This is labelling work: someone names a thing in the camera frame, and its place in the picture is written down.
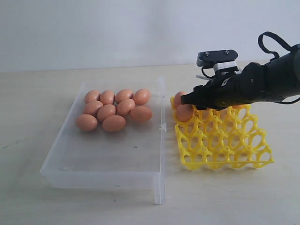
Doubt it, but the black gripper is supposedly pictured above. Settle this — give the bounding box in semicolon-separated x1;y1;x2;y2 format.
180;62;267;110

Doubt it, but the brown egg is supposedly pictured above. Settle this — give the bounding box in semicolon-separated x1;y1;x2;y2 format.
100;90;115;105
232;105;244;109
175;104;194;121
115;89;134;104
84;90;101;104
174;91;186;109
129;106;152;123
97;104;116;122
117;98;135;116
133;89;151;105
102;115;126;132
75;114;98;132
82;100;103;117

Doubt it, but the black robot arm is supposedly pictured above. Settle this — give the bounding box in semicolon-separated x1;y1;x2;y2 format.
180;45;300;110

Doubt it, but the yellow plastic egg tray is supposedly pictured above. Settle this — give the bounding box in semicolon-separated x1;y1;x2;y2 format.
175;105;274;170

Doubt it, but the clear plastic box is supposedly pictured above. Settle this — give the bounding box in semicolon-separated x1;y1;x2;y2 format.
40;76;167;204

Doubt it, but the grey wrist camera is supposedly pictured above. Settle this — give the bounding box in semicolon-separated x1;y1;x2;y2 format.
196;49;239;78

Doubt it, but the black cable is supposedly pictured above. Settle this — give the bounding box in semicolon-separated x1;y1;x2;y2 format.
195;31;300;105

